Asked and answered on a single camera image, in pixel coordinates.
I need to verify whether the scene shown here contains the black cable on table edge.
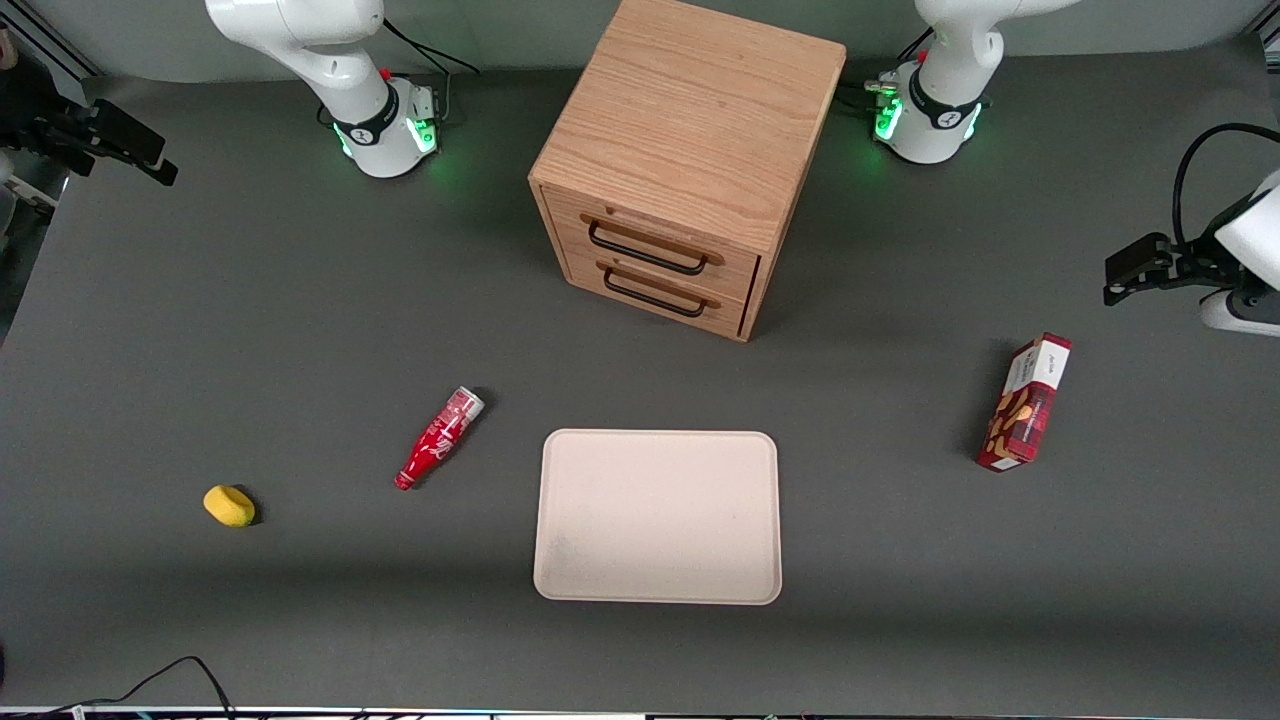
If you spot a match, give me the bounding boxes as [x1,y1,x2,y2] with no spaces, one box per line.
[0,656,236,720]

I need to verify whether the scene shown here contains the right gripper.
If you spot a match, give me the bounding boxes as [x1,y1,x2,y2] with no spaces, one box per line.
[0,62,179,187]

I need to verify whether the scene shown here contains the black metal drawer handle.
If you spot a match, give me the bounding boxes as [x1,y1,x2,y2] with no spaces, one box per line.
[588,220,709,276]
[603,265,708,319]

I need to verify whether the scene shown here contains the wooden drawer cabinet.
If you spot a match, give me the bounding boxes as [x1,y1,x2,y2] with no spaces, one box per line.
[529,0,848,343]

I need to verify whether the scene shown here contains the yellow sponge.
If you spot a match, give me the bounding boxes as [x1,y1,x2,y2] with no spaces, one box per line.
[203,485,256,528]

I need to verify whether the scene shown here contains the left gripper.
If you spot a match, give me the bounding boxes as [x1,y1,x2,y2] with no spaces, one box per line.
[1104,233,1280,337]

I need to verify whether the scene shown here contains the red plaid cookie box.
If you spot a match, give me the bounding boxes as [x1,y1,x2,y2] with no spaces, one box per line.
[977,333,1073,473]

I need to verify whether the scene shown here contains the red coke bottle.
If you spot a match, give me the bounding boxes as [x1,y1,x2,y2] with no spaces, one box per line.
[394,387,486,491]

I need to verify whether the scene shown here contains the beige rectangular tray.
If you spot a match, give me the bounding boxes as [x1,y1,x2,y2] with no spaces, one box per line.
[533,430,782,606]

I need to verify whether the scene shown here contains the aluminium frame rail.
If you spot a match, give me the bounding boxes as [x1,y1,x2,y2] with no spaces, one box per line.
[0,0,101,81]

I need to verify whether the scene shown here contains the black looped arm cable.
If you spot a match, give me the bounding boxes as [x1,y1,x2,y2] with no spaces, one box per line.
[1173,123,1280,251]

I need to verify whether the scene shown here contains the wooden drawer with handle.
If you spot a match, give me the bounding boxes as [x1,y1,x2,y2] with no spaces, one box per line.
[563,245,753,337]
[545,186,763,301]

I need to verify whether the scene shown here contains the black base cable bundle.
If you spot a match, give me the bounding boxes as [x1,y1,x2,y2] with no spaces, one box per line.
[838,30,936,113]

